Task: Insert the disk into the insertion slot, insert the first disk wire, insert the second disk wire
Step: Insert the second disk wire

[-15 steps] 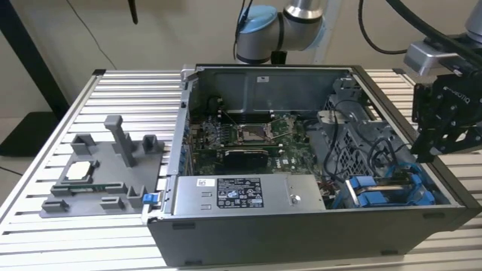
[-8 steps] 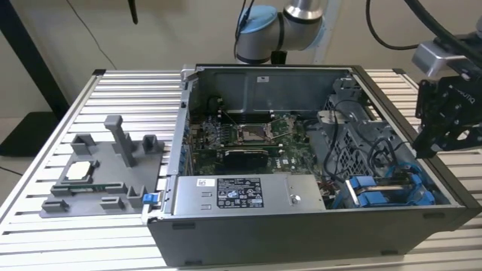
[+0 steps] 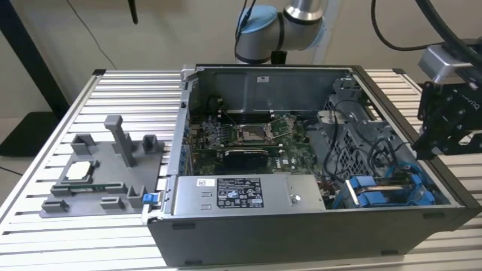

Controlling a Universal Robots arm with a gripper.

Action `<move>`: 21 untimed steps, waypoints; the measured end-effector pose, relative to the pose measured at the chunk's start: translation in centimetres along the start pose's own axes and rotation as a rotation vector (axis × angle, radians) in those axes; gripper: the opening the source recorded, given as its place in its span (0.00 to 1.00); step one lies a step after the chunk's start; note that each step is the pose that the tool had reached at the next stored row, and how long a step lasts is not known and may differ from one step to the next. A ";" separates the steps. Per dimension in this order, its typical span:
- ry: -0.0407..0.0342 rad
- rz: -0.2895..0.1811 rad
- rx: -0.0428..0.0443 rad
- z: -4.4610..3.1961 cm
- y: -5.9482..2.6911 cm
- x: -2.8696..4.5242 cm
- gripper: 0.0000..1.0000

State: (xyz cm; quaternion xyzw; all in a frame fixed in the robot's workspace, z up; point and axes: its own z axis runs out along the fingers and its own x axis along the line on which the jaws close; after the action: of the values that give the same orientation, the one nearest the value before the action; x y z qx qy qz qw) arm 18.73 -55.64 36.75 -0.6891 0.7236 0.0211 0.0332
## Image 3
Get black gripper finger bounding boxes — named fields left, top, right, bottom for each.
left=412, top=97, right=461, bottom=160
left=419, top=81, right=441, bottom=134

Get hard disk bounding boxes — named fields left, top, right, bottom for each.
left=345, top=173, right=436, bottom=209

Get disk bay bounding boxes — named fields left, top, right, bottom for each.
left=344, top=169, right=439, bottom=209

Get grey perforated drive cage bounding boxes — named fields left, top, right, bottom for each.
left=317, top=76, right=419, bottom=181

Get green motherboard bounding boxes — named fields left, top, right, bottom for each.
left=186, top=112, right=325, bottom=176

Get CPU socket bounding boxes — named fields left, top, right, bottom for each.
left=232, top=123, right=277, bottom=146

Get black RAM sticks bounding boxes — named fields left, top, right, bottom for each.
left=220, top=111, right=280, bottom=124

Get black graphics card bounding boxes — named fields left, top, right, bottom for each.
left=220, top=148, right=269, bottom=173

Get black open PC case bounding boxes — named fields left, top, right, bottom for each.
left=140, top=63, right=477, bottom=268

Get silver power supply unit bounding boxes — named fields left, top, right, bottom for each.
left=170, top=174, right=326, bottom=214

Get grey parts rack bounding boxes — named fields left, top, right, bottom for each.
left=38, top=115, right=166, bottom=219

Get black hanging strip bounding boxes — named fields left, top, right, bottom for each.
left=126, top=0, right=140, bottom=25

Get green RAM stick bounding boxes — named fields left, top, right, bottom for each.
left=54, top=182, right=125, bottom=195

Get silver CPU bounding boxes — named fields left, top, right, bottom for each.
left=65, top=161, right=94, bottom=181

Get black flat base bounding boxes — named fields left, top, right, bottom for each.
left=0, top=111, right=70, bottom=157

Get black slanted pole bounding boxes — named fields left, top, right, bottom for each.
left=0, top=0, right=71, bottom=113

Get blue disk wire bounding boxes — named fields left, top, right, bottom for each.
left=383, top=158, right=419, bottom=183

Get black disk wire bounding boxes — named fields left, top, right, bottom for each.
left=365, top=137, right=409, bottom=177

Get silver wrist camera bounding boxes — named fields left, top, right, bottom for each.
left=416, top=45, right=473, bottom=84

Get long black internal cable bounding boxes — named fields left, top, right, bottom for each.
left=321, top=98, right=356, bottom=183

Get thick black looped cable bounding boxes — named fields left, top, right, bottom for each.
left=371, top=0, right=447, bottom=51

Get thick black straight cable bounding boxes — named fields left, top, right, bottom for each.
left=415, top=0, right=475, bottom=62

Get blue black arm cable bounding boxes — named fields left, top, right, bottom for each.
left=236, top=0, right=258, bottom=33

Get thin black wall cable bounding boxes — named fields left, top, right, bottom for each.
left=73, top=0, right=118, bottom=69

